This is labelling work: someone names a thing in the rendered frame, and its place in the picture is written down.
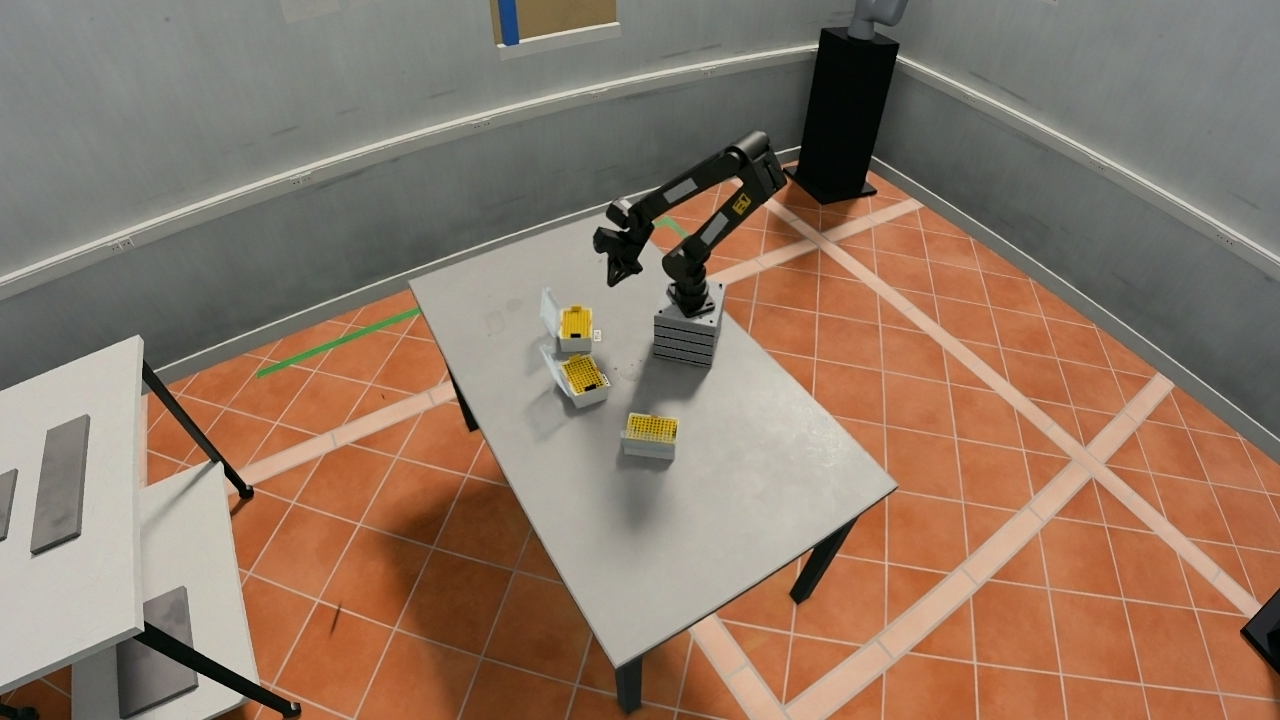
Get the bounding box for yellow perforated plate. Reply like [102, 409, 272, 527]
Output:
[627, 415, 677, 437]
[562, 305, 590, 338]
[562, 354, 605, 395]

